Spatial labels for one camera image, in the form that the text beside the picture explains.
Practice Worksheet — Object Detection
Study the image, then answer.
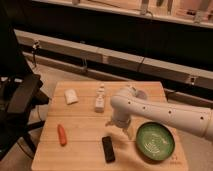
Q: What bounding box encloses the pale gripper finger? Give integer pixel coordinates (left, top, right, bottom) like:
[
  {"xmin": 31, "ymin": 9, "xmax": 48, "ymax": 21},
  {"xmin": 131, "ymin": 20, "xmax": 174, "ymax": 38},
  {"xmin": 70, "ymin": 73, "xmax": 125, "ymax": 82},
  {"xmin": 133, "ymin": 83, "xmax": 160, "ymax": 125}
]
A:
[
  {"xmin": 105, "ymin": 120, "xmax": 114, "ymax": 127},
  {"xmin": 124, "ymin": 127, "xmax": 133, "ymax": 140}
]

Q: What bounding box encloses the wooden table board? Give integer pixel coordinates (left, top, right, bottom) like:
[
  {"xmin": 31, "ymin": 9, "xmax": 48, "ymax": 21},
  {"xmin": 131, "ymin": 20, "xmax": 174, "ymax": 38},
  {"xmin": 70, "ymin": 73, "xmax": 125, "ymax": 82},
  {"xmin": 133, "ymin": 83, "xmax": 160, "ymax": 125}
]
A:
[{"xmin": 32, "ymin": 81, "xmax": 188, "ymax": 171}]

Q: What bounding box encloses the orange carrot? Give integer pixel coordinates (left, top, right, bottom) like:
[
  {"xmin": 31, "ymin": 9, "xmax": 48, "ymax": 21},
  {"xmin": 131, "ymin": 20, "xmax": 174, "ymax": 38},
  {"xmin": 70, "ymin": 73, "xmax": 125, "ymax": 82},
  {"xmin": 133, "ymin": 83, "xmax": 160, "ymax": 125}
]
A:
[{"xmin": 57, "ymin": 124, "xmax": 67, "ymax": 146}]

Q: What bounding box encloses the small white bottle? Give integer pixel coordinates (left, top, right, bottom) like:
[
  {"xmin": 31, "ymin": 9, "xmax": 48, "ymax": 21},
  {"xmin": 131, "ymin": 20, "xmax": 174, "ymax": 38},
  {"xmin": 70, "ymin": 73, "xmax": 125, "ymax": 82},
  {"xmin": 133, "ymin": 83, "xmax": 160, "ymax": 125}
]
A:
[{"xmin": 95, "ymin": 84, "xmax": 105, "ymax": 113}]

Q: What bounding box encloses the white ceramic cup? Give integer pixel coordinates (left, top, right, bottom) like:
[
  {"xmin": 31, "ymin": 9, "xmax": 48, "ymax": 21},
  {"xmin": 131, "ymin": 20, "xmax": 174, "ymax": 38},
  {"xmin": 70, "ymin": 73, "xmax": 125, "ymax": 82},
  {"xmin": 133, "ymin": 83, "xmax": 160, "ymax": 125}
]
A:
[{"xmin": 135, "ymin": 90, "xmax": 148, "ymax": 100}]

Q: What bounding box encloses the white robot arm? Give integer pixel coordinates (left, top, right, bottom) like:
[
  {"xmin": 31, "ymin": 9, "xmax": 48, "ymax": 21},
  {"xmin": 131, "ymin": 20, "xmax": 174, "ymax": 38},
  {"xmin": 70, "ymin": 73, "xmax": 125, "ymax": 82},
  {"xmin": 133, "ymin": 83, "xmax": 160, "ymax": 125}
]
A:
[{"xmin": 106, "ymin": 86, "xmax": 213, "ymax": 142}]

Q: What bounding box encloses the black eraser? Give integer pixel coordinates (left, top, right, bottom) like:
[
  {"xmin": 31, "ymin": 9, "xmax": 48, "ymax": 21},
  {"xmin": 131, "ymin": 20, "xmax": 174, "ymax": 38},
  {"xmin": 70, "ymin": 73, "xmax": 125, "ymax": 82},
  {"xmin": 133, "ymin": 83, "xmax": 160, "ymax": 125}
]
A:
[{"xmin": 102, "ymin": 136, "xmax": 115, "ymax": 163}]

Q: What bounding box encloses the green bowl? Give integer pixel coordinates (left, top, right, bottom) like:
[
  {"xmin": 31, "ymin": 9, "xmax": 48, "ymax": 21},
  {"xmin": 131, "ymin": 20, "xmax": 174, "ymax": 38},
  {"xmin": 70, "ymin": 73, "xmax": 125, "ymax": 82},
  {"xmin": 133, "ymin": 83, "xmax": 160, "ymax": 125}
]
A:
[{"xmin": 136, "ymin": 122, "xmax": 175, "ymax": 161}]

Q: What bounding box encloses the black office chair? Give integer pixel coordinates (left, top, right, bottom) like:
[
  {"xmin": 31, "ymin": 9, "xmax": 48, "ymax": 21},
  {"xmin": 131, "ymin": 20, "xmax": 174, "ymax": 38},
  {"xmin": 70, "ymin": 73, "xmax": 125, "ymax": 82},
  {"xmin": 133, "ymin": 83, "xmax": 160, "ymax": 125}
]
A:
[{"xmin": 0, "ymin": 5, "xmax": 49, "ymax": 161}]

